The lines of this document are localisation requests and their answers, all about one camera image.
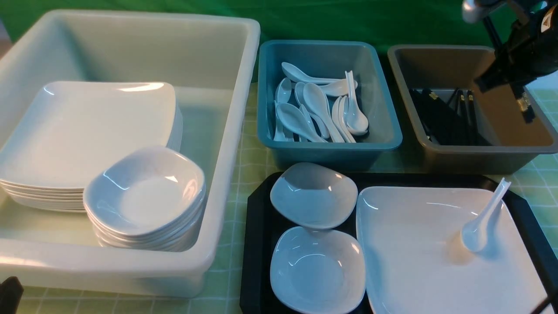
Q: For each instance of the white square rice plate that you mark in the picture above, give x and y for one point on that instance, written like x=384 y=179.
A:
x=416 y=263

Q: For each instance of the pile of black chopsticks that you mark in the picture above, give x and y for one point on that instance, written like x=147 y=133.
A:
x=449 y=123

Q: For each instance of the brown plastic chopstick bin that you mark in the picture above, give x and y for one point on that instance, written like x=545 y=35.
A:
x=442 y=68

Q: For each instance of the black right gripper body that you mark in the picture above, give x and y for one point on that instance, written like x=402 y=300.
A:
x=530 y=51

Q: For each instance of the white ceramic soup spoon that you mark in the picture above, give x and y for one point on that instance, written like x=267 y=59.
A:
x=474 y=234

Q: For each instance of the white spoon centre large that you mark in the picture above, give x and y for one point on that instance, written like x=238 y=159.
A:
x=318 y=104

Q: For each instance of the white spoon front left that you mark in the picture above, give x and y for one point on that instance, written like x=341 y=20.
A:
x=294 y=120

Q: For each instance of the white spoon far left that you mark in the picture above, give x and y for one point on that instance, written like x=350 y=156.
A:
x=282 y=95

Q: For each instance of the green backdrop cloth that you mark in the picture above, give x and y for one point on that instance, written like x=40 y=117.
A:
x=381 y=23

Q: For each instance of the white bowl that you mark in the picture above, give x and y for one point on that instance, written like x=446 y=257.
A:
x=314 y=196
x=318 y=271

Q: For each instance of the white spoon right upright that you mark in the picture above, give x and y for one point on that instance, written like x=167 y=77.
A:
x=356 y=122

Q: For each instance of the large white plastic tub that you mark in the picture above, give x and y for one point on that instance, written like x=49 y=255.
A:
x=208 y=59

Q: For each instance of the green checkered tablecloth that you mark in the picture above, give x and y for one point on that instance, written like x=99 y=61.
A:
x=536 y=182

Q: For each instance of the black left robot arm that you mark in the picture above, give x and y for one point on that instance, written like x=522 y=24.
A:
x=11 y=292

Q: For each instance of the stack of white square plates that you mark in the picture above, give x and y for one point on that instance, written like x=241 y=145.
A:
x=72 y=131

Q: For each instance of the white spoon top of bin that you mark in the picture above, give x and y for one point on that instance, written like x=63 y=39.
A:
x=298 y=76

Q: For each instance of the stack of white bowls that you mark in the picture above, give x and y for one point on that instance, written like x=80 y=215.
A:
x=153 y=199

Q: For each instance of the black chopsticks gold tip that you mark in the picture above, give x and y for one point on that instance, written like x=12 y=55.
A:
x=524 y=103

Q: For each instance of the teal plastic spoon bin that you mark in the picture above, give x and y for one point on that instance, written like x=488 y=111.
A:
x=329 y=59

